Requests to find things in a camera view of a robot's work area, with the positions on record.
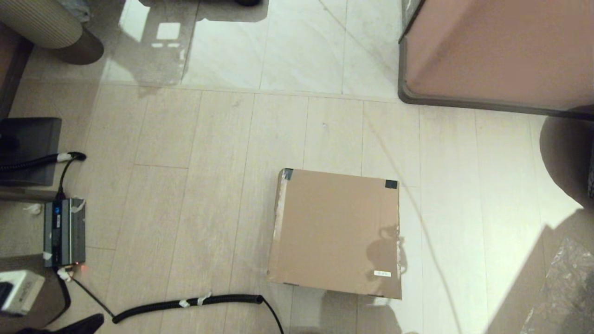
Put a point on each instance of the cardboard shoe box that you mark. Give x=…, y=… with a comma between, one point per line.
x=334, y=232

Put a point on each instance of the long black corrugated conduit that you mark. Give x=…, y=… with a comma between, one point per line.
x=185, y=304

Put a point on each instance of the grey metal power supply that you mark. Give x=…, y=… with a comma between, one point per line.
x=65, y=232

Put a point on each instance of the white paper scrap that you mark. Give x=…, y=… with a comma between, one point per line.
x=33, y=209

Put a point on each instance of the black corrugated conduit with plug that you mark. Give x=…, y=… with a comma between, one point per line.
x=28, y=163

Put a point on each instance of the grey crumpled bag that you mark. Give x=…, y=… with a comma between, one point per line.
x=76, y=8

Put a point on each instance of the beige ribbed cylinder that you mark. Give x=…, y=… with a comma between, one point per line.
x=37, y=23

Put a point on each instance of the clear crinkled plastic sheet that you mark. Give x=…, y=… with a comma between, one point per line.
x=571, y=287

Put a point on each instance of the dark brown wooden furniture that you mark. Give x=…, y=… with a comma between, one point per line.
x=11, y=65

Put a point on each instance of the pink cabinet with grey frame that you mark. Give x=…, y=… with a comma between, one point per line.
x=501, y=46

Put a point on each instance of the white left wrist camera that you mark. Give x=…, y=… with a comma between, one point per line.
x=18, y=292

